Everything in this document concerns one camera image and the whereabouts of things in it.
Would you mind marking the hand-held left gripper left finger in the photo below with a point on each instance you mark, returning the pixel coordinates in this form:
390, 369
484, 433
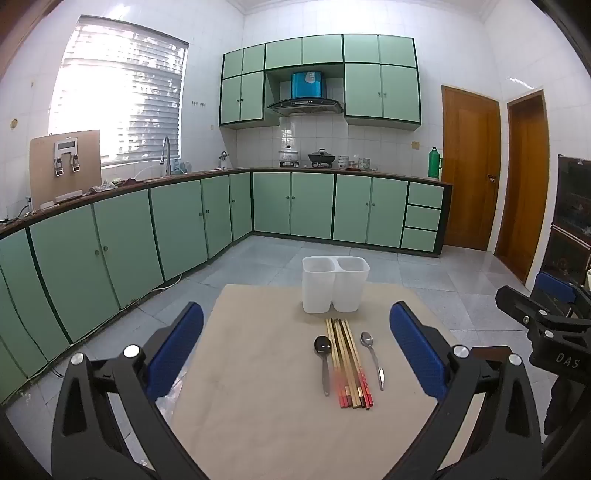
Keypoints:
178, 344

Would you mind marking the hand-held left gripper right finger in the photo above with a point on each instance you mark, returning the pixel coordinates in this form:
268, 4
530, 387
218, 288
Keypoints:
415, 344

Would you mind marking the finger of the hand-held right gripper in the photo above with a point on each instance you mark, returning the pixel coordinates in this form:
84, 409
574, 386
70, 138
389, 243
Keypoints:
556, 285
521, 304

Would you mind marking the metal spoon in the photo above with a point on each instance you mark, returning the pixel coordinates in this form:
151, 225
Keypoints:
367, 340

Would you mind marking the black chopstick with metal band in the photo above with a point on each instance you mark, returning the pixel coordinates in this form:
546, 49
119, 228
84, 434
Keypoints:
345, 362
352, 362

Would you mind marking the plain wooden chopstick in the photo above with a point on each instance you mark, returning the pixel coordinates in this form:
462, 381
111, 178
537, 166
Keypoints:
341, 362
349, 364

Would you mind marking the black spoon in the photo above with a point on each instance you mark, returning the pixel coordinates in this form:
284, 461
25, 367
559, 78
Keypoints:
321, 345

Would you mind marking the white two-compartment utensil holder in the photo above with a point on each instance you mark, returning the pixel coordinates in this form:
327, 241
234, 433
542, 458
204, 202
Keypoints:
334, 286

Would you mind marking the dark display cabinet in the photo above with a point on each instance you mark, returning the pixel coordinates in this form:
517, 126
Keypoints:
570, 212

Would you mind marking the plain wooden door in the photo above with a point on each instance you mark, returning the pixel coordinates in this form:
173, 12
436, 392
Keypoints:
524, 184

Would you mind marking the green base kitchen cabinets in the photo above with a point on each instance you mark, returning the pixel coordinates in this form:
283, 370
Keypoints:
129, 235

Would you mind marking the green thermos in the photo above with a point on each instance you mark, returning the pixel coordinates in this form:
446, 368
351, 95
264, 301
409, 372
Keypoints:
434, 164

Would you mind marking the cloth on counter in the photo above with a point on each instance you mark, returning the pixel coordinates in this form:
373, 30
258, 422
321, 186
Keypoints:
108, 185

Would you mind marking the bottles beside faucet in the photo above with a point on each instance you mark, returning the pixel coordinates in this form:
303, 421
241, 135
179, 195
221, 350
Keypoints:
182, 167

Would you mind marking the white box on counter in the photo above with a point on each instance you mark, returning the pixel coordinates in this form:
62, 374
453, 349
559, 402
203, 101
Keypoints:
60, 198

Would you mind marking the patterned cup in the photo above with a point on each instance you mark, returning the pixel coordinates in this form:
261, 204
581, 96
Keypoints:
365, 162

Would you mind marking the metal kitchen faucet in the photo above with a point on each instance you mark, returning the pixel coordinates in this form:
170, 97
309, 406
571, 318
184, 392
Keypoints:
165, 147

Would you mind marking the black wok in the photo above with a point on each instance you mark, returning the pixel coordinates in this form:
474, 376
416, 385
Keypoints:
322, 158

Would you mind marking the white cooking pot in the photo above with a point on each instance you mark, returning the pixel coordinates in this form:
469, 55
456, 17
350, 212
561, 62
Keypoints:
288, 154

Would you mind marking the cardboard board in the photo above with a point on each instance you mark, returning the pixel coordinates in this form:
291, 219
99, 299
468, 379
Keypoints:
44, 166

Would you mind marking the white device on board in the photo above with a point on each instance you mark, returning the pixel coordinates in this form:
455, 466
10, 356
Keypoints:
67, 146

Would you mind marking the window with white blinds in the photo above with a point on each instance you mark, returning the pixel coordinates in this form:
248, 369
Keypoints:
124, 92

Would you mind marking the green wall kitchen cabinets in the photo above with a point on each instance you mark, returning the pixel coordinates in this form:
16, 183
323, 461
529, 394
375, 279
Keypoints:
364, 87

